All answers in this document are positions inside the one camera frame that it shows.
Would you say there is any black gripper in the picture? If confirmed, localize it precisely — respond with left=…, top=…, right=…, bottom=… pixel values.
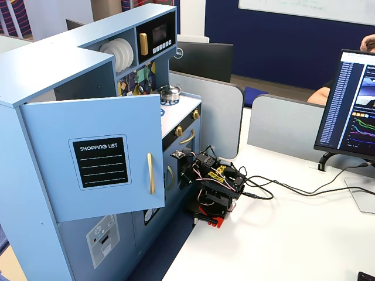
left=177, top=154, right=206, bottom=189

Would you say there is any bystander forearm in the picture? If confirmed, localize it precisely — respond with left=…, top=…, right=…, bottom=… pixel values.
left=306, top=78, right=335, bottom=107

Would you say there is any bystander hand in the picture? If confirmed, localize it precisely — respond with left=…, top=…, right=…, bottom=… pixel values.
left=360, top=34, right=375, bottom=54

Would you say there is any orange table clamp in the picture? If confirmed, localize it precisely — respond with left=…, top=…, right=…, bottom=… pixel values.
left=193, top=204, right=232, bottom=229

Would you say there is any grey desk divider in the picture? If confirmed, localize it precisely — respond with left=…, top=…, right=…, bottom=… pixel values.
left=247, top=94, right=369, bottom=168
left=169, top=71, right=245, bottom=160

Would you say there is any silver steel pot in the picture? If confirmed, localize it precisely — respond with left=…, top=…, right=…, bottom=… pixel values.
left=158, top=83, right=183, bottom=102

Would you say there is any blue chair cushion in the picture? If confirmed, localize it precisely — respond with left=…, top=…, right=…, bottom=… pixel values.
left=243, top=85, right=270, bottom=108

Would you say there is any black Dell monitor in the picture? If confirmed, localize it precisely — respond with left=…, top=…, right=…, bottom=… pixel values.
left=169, top=40, right=234, bottom=84

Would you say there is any white toy plate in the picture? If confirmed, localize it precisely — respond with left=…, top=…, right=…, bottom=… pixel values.
left=120, top=37, right=135, bottom=68
left=107, top=40, right=124, bottom=72
left=98, top=43, right=117, bottom=73
left=113, top=39, right=129, bottom=71

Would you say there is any black monitor stand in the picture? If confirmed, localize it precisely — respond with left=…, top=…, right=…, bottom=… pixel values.
left=318, top=151, right=338, bottom=172

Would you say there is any white box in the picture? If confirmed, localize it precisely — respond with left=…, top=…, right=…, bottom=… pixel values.
left=176, top=33, right=210, bottom=44

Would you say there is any blue cupboard door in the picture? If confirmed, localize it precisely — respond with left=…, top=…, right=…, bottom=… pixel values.
left=19, top=93, right=166, bottom=223

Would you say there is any black toy microwave door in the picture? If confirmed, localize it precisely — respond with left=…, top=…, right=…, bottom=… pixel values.
left=135, top=13, right=176, bottom=66

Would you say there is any light blue toy kitchen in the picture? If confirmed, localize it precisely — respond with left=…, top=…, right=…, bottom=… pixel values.
left=0, top=4, right=203, bottom=281

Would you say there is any silver flat monitor base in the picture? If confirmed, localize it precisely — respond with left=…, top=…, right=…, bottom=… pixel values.
left=343, top=176, right=375, bottom=215

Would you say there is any monitor showing graphs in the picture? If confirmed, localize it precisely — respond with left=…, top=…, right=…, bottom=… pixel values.
left=313, top=49, right=375, bottom=163

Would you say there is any dark monitor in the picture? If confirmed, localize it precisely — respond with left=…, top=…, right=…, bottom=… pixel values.
left=65, top=18, right=86, bottom=32

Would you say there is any whiteboard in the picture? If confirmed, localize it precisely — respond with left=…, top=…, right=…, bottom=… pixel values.
left=237, top=0, right=375, bottom=27

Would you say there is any gold curved cabinet handle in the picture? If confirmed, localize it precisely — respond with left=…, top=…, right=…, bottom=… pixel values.
left=166, top=165, right=176, bottom=191

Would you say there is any gold door handle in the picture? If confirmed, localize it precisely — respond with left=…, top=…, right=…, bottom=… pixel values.
left=146, top=152, right=156, bottom=196

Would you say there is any gold oven handle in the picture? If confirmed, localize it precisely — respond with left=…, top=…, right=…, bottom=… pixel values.
left=179, top=128, right=196, bottom=145

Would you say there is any black cable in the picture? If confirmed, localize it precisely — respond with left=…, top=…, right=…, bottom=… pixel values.
left=240, top=175, right=375, bottom=201
left=241, top=162, right=369, bottom=197

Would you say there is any gold microwave handle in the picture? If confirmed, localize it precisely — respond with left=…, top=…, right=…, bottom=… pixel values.
left=139, top=32, right=149, bottom=57

